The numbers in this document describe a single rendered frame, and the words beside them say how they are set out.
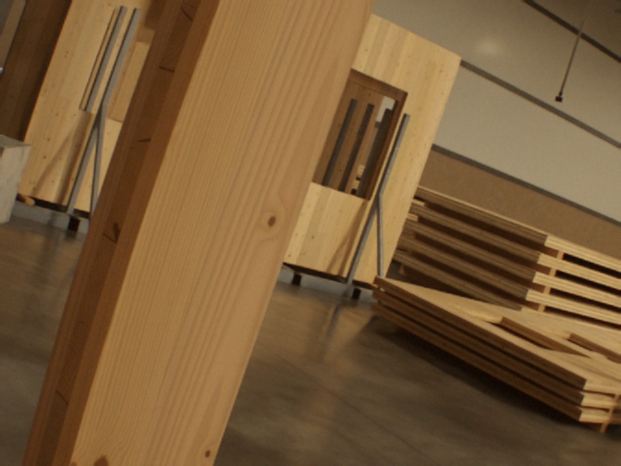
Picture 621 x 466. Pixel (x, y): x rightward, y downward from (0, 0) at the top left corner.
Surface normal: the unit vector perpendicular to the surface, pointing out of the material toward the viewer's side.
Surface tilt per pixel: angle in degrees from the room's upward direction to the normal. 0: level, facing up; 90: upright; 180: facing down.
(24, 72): 90
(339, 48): 90
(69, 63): 90
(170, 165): 90
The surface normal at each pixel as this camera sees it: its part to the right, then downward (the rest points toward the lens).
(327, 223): 0.56, 0.26
